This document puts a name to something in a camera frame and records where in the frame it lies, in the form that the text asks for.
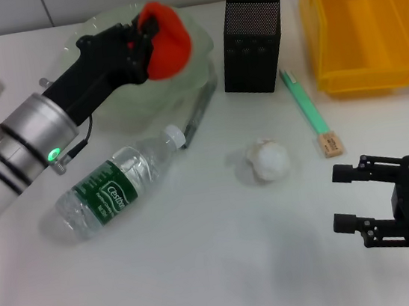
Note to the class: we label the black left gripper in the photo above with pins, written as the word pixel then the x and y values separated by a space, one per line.
pixel 102 64

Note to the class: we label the red-orange knitted orange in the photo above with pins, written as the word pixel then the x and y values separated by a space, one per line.
pixel 172 48

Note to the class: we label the tan eraser block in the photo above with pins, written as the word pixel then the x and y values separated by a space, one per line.
pixel 331 145

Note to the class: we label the white paper ball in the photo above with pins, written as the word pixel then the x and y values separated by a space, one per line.
pixel 269 161

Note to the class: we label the clear green-label water bottle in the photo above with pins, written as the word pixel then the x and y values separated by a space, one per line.
pixel 118 187

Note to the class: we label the green glass fruit bowl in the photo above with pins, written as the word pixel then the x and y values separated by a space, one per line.
pixel 199 59

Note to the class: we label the dark grey marker pen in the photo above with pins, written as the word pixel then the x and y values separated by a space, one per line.
pixel 194 120

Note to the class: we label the black mesh pen holder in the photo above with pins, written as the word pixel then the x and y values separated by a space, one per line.
pixel 250 41

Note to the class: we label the metal left wrist plug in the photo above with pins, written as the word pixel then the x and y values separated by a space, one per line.
pixel 44 82

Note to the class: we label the yellow plastic bin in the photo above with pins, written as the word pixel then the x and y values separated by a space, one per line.
pixel 372 25

